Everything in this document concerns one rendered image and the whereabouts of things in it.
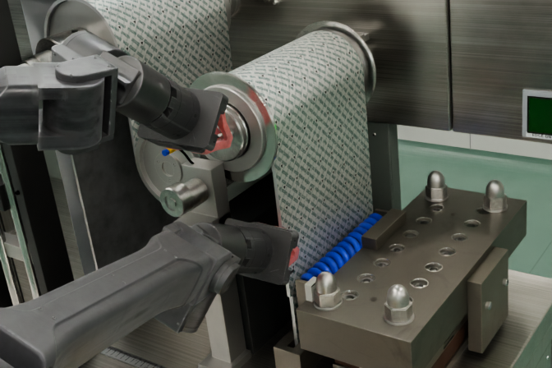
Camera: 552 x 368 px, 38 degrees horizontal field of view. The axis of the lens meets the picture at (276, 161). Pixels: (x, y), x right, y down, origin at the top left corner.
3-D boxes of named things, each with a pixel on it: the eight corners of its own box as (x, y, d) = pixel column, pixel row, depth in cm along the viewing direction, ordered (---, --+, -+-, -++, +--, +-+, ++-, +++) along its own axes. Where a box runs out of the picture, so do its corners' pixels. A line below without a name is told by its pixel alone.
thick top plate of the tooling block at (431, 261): (300, 348, 105) (295, 309, 102) (430, 216, 134) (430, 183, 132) (412, 384, 96) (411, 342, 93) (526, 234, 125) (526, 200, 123)
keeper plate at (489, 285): (467, 350, 110) (466, 280, 106) (494, 312, 118) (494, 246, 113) (485, 355, 109) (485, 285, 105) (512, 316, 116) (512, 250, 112)
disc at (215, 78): (186, 167, 109) (178, 62, 103) (189, 165, 110) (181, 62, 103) (277, 195, 102) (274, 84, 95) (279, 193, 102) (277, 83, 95)
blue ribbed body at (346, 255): (296, 296, 109) (294, 274, 108) (372, 227, 125) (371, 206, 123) (319, 302, 107) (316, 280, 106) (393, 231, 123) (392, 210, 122)
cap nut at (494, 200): (479, 209, 122) (478, 182, 120) (488, 200, 124) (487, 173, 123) (502, 214, 120) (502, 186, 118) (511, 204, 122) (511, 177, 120)
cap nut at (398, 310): (378, 321, 98) (376, 289, 96) (392, 305, 101) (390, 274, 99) (406, 328, 96) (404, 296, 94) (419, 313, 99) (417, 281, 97)
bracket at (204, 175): (196, 373, 114) (161, 175, 102) (224, 348, 119) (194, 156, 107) (224, 384, 111) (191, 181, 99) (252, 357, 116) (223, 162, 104)
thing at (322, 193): (287, 296, 108) (272, 170, 101) (370, 220, 126) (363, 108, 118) (290, 297, 108) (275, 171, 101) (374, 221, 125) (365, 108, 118)
